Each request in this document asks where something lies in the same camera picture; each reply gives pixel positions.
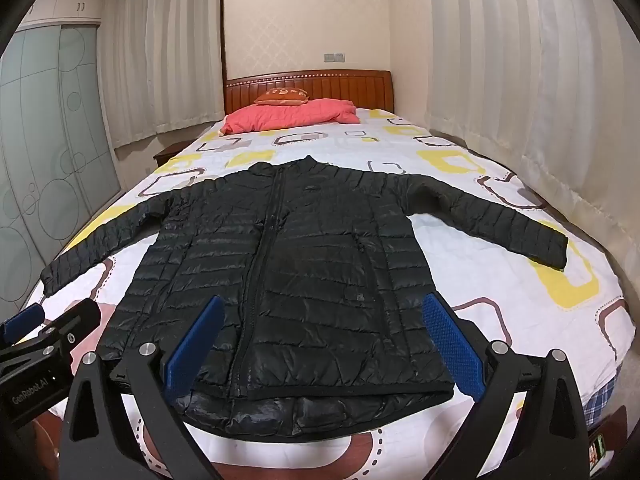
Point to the wall socket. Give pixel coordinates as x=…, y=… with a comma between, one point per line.
x=334, y=57

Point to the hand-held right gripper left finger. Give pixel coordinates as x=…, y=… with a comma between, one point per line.
x=195, y=350

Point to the black puffer jacket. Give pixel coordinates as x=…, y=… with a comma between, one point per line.
x=300, y=260

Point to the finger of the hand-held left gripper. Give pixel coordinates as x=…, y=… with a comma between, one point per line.
x=22, y=319
x=75, y=322

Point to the cream window curtain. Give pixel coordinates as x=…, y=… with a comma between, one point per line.
x=525, y=85
x=160, y=50

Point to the frosted glass wardrobe door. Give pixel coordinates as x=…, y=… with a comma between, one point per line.
x=50, y=160

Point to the bed with patterned sheet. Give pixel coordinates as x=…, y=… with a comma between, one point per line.
x=500, y=310

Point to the pink pillow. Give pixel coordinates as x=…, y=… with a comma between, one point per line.
x=280, y=116

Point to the small colourful package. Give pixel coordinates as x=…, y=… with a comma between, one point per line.
x=597, y=452

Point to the wooden nightstand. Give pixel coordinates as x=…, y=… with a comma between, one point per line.
x=167, y=155

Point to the small orange cushion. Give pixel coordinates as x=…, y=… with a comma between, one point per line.
x=280, y=95

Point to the wooden headboard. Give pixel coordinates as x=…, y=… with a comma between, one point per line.
x=325, y=85

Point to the blue plaid cloth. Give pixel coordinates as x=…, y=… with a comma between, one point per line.
x=600, y=405

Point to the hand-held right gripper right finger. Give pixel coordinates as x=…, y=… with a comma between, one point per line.
x=452, y=350

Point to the white overhead cabinet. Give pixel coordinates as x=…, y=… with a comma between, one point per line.
x=65, y=0

